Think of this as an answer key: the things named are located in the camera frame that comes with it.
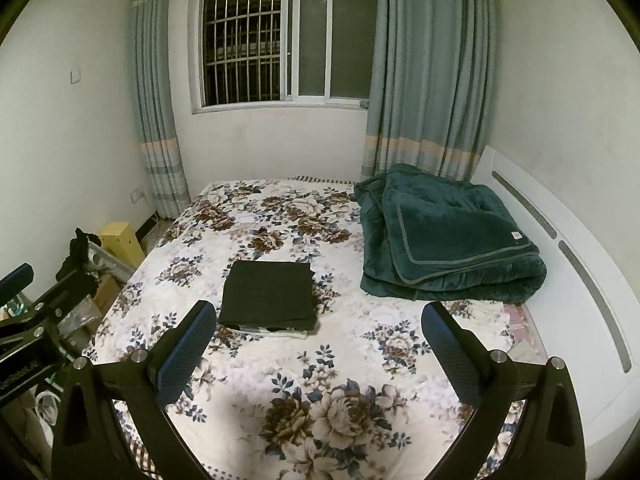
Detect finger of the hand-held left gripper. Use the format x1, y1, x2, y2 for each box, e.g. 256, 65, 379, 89
0, 269, 101, 356
0, 262, 36, 311

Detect pink patterned cloth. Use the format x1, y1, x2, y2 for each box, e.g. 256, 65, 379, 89
502, 302, 547, 362

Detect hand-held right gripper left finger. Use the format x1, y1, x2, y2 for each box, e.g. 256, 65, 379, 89
50, 300, 236, 480

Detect metal window grille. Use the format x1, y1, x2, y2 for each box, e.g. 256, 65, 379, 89
202, 0, 284, 106

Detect cardboard box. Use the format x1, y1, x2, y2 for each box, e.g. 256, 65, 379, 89
92, 276, 124, 312

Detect black cloth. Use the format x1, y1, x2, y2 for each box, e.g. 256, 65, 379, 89
56, 227, 103, 281

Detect yellow wooden stool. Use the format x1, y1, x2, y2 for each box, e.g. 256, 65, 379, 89
97, 221, 147, 269

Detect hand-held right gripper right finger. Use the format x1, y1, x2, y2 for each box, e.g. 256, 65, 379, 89
421, 302, 587, 480

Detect floral bedsheet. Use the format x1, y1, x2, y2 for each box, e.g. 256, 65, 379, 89
82, 178, 531, 480

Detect white plastic bag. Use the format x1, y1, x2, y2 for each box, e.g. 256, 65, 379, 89
29, 385, 65, 461

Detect blue-grey curtain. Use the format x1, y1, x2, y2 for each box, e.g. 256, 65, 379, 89
131, 0, 192, 220
360, 0, 497, 183

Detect dark green blanket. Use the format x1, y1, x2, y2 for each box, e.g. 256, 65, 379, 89
353, 163, 547, 303

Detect dark green garment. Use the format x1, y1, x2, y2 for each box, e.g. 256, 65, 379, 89
217, 260, 321, 342

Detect clear plastic bag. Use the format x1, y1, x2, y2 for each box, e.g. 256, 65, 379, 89
57, 295, 104, 347

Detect white framed window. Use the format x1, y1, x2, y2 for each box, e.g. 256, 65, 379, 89
189, 0, 380, 115

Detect silver metal rack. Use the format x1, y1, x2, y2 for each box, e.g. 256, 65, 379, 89
87, 240, 137, 282

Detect white headboard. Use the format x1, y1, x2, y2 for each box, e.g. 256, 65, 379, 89
470, 145, 637, 466

